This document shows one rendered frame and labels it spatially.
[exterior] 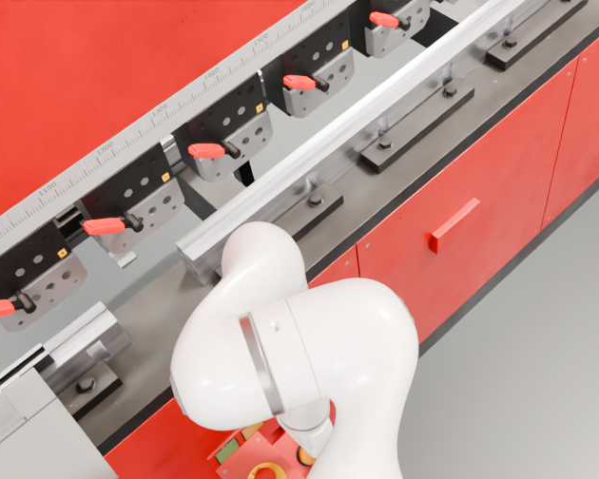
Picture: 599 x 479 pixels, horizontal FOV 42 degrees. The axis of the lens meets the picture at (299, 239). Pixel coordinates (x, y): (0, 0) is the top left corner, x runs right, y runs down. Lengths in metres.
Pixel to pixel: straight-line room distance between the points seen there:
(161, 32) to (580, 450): 1.67
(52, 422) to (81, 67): 0.60
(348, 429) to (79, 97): 0.61
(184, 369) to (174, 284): 0.88
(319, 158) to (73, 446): 0.71
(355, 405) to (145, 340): 0.88
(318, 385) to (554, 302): 1.87
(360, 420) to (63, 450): 0.74
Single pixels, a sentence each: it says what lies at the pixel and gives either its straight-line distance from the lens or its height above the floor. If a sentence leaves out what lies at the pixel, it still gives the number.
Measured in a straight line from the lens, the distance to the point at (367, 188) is 1.65.
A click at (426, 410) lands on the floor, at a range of 2.34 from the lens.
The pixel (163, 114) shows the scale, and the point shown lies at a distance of 1.21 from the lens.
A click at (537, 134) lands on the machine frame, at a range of 2.05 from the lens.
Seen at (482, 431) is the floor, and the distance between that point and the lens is 2.33.
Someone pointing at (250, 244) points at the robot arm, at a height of 1.52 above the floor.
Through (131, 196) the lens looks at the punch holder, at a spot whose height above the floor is 1.23.
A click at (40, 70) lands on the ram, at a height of 1.52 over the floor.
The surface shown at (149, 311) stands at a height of 0.88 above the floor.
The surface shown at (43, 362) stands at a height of 0.99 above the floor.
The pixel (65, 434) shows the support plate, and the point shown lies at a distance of 1.37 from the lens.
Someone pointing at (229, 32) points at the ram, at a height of 1.40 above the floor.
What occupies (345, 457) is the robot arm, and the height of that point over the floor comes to 1.51.
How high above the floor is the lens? 2.17
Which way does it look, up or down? 55 degrees down
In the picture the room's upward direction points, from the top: 13 degrees counter-clockwise
